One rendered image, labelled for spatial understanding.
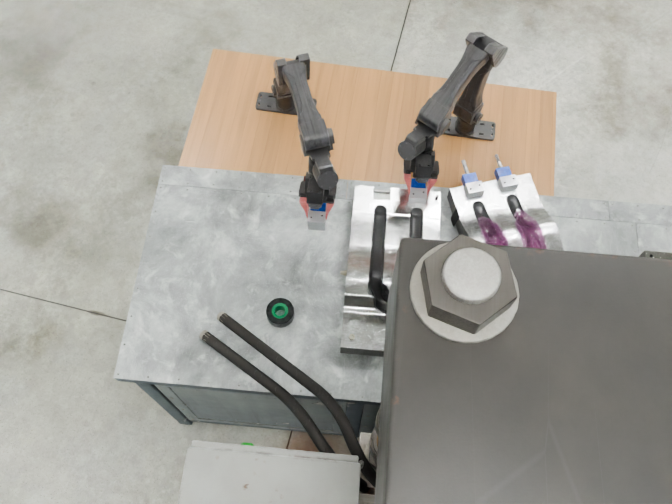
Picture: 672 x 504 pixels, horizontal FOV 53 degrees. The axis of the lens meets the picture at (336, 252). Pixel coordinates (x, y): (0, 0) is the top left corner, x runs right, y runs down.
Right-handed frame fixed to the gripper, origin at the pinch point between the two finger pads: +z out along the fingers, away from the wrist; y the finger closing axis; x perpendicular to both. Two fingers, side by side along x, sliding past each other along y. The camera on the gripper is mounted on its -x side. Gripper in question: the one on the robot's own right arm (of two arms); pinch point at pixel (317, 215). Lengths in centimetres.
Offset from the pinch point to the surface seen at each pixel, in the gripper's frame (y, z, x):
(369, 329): 17.5, 22.3, -21.5
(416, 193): 28.3, -2.4, 12.1
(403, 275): 17, -64, -104
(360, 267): 13.5, 9.5, -10.3
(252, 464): -3, -10, -91
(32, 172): -138, 56, 99
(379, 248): 18.7, 9.1, -1.0
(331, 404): 9, 27, -45
